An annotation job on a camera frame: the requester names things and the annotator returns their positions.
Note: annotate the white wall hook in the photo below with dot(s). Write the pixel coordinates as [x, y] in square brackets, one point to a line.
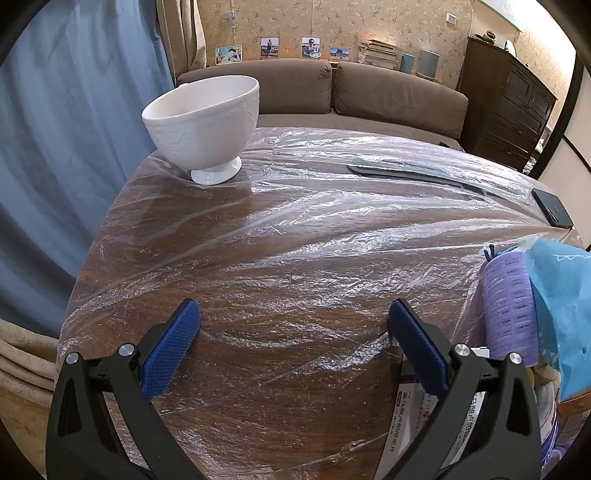
[230, 19]

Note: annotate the dark blue smartphone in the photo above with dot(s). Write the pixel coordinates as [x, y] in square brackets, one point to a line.
[551, 207]

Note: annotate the small standing photo print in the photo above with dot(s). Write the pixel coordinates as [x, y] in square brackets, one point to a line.
[269, 48]
[310, 45]

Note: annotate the clear plastic table cover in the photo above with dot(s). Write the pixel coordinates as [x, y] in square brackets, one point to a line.
[295, 258]

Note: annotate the small light blue cylinder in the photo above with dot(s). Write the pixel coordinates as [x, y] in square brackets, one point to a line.
[407, 63]

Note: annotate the blue framed photo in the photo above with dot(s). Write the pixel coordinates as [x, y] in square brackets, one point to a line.
[229, 55]

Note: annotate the blue curtain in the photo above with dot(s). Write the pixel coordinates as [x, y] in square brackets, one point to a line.
[74, 161]

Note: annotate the dark wooden dresser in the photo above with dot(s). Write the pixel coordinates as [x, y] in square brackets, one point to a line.
[503, 106]

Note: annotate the grey blue cylinder speaker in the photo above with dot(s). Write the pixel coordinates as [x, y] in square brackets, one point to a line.
[429, 63]

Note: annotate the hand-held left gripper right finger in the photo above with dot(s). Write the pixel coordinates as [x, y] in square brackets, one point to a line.
[418, 350]

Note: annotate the white blue tube yellow cap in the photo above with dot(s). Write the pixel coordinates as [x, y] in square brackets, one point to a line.
[547, 415]

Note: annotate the light blue plastic bag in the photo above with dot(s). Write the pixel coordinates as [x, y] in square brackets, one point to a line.
[563, 304]

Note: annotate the black framed white room divider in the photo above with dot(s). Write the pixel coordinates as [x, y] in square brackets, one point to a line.
[568, 157]

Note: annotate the beige patterned curtain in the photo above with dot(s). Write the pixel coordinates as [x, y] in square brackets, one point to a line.
[182, 37]

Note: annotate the white footed ceramic bowl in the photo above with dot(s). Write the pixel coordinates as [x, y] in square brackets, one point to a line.
[203, 124]

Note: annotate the beige folded cloth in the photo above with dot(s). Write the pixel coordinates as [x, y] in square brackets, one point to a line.
[23, 360]

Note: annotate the brown sofa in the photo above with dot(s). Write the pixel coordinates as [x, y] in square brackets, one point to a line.
[323, 92]

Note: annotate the landscape photo print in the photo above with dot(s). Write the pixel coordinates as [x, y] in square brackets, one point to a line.
[340, 53]

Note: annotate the stack of books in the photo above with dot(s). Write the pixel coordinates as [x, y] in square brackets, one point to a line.
[378, 55]

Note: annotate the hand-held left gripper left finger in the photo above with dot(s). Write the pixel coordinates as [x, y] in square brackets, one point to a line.
[171, 350]

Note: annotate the white medicine box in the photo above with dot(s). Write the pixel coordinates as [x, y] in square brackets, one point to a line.
[406, 424]

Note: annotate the purple hair roller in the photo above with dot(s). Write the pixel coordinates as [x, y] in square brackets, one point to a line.
[508, 309]

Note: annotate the small brown ornament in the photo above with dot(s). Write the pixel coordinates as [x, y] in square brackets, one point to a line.
[489, 36]

